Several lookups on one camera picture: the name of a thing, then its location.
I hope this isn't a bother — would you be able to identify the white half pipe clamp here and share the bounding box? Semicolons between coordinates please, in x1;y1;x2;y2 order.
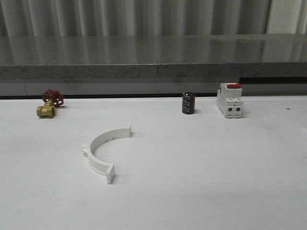
81;124;132;184

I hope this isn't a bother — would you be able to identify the black cylindrical capacitor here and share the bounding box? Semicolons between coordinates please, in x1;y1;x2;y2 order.
182;92;195;115

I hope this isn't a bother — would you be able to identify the grey stone countertop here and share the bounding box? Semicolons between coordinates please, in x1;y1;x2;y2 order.
0;34;307;83

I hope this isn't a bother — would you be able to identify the brass valve red handwheel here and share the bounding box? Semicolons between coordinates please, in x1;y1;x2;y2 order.
36;89;64;117

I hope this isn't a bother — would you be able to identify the white circuit breaker red switch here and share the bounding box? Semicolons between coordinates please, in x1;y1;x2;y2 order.
217;83;243;118

